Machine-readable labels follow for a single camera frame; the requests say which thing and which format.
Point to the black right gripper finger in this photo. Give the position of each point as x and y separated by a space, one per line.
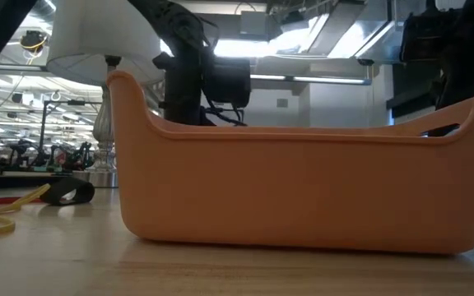
442 130

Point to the background black robot arm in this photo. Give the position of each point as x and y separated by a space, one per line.
76 158
19 154

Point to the orange plastic bin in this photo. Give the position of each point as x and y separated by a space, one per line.
282 193

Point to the red rubber band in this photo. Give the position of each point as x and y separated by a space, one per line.
6 201

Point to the white table lamp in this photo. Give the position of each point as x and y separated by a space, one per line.
97 33

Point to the ceiling light tube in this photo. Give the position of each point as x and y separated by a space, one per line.
327 80

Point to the black metal stand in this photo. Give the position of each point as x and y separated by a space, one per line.
40 135

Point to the dark background desk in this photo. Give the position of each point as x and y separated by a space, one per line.
15 181

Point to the black dome camera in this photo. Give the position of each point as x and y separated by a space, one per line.
365 62

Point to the silver ceiling duct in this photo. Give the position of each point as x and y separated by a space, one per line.
356 37

